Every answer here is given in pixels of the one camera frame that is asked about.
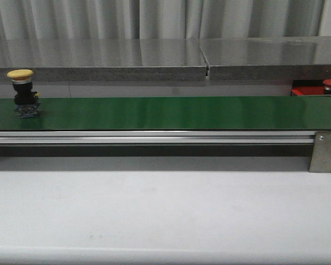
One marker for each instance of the red plastic tray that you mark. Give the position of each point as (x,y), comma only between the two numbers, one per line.
(309,91)

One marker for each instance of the steel conveyor support bracket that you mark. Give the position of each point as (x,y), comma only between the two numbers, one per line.
(321,155)

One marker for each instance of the grey stone counter slab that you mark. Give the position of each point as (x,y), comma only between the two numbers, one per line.
(89,60)
(285,58)

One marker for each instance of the grey stone counter slab right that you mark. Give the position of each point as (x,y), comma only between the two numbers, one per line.
(285,58)

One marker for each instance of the aluminium conveyor side rail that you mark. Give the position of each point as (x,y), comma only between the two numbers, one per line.
(157,137)

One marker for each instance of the grey stone counter slab left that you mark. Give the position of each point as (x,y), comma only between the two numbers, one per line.
(89,60)

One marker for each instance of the white pleated curtain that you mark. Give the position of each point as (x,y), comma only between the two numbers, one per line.
(158,19)

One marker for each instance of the green conveyor belt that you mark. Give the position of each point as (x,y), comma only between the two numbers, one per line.
(174,113)

